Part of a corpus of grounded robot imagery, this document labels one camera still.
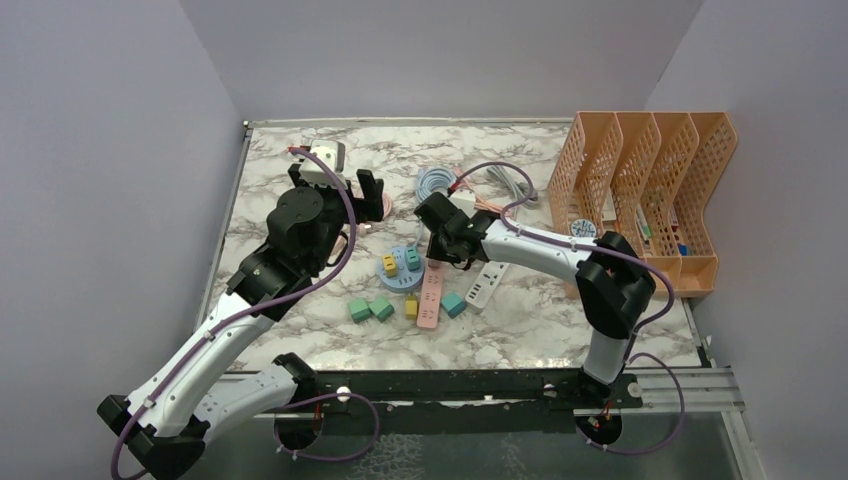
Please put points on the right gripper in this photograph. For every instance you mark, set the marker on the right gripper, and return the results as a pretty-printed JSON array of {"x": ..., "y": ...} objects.
[{"x": 435, "y": 252}]

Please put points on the yellow plug adapter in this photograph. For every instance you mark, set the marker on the yellow plug adapter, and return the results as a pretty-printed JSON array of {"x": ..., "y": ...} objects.
[
  {"x": 390, "y": 266},
  {"x": 411, "y": 306}
]

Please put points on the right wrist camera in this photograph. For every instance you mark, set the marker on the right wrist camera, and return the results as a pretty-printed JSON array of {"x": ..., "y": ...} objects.
[{"x": 465, "y": 200}]

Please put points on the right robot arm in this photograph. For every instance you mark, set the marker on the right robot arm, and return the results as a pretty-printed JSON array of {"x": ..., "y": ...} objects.
[{"x": 615, "y": 287}]

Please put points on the white power strip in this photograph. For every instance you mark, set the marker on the white power strip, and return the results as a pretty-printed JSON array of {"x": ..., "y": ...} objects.
[{"x": 485, "y": 284}]

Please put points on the green plug adapter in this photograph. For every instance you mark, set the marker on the green plug adapter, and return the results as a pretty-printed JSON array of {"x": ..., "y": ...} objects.
[
  {"x": 381, "y": 308},
  {"x": 359, "y": 310}
]

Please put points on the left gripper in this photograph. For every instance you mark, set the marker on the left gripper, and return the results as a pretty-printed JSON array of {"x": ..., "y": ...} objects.
[{"x": 369, "y": 208}]

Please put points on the orange plastic file rack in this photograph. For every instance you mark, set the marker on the orange plastic file rack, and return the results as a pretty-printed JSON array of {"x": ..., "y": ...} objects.
[{"x": 648, "y": 176}]

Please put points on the teal plug adapter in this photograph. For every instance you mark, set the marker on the teal plug adapter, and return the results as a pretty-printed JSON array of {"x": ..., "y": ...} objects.
[
  {"x": 453, "y": 304},
  {"x": 412, "y": 259}
]

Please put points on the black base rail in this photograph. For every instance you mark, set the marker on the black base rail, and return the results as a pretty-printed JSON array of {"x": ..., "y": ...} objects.
[{"x": 433, "y": 402}]

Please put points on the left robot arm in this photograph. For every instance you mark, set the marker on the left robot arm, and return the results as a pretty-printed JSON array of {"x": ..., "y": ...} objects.
[{"x": 168, "y": 422}]

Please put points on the pink long power strip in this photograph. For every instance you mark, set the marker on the pink long power strip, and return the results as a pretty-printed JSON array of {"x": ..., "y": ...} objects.
[{"x": 430, "y": 296}]

